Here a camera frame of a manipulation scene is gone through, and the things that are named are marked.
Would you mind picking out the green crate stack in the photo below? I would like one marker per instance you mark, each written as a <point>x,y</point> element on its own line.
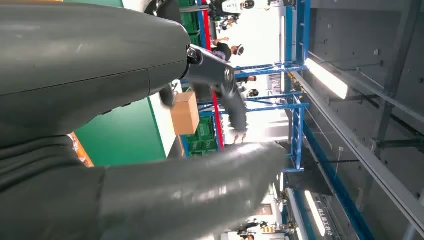
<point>205,139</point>
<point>193,23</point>

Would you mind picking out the blue metal shelf rack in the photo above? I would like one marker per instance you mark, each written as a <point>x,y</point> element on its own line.
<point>298,142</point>

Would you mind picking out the blue steel beam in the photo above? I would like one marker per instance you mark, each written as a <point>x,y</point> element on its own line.
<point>334,185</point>

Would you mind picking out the white humanoid robot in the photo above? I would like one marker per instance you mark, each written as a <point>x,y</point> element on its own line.
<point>232,6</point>

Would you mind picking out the cardboard box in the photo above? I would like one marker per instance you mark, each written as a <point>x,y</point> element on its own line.
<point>185,114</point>

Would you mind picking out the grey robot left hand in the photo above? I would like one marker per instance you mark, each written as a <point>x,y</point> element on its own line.
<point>82,59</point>

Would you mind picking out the long ceiling light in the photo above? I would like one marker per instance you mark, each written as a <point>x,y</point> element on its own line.
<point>326,78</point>
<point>314,212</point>

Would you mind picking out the blue steel column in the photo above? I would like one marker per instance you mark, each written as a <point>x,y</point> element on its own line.
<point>303,30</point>

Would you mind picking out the person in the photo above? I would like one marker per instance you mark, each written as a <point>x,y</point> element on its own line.
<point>225,51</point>
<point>250,79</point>
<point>248,226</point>

